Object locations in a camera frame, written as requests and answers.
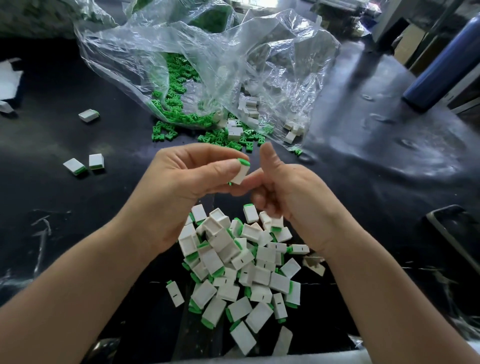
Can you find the person's right hand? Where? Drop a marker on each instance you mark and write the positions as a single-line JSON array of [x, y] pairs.
[[300, 199]]

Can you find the person's left hand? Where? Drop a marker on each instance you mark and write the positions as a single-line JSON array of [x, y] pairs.
[[176, 195]]

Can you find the assembled white-green part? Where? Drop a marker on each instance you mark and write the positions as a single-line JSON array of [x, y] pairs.
[[5, 106], [88, 115], [175, 293], [240, 172], [97, 161], [75, 166]]

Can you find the pile of green clips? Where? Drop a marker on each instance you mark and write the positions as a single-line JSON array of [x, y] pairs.
[[180, 97]]

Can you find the pile of assembled white-green pieces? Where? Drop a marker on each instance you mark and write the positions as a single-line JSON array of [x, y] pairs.
[[240, 277]]

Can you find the heap of white caps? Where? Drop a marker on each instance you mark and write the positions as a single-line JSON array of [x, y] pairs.
[[247, 109]]

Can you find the person's right forearm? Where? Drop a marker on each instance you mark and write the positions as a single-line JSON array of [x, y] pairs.
[[409, 300]]

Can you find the person's left forearm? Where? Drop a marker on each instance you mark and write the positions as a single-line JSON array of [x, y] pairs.
[[64, 304]]

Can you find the empty white shell right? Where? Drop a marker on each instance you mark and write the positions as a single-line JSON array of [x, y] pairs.
[[314, 265]]

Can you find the clear plastic bag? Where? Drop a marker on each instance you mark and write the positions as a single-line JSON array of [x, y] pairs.
[[291, 52]]

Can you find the black smartphone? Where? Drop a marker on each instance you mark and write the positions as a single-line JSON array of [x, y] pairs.
[[459, 238]]

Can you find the plastic bag full of green pieces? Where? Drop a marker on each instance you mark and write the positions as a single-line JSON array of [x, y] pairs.
[[211, 13]]

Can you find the brown cardboard box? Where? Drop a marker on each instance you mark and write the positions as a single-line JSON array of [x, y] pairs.
[[409, 43]]

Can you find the blue cylinder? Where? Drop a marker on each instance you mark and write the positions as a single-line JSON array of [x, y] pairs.
[[446, 66]]

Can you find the white paper sheet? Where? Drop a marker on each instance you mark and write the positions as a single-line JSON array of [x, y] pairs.
[[8, 81]]

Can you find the large bag of assembled pieces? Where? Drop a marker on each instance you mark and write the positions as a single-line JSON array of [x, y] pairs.
[[46, 13]]

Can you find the white metal frame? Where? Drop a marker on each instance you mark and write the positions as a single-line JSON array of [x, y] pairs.
[[388, 19]]

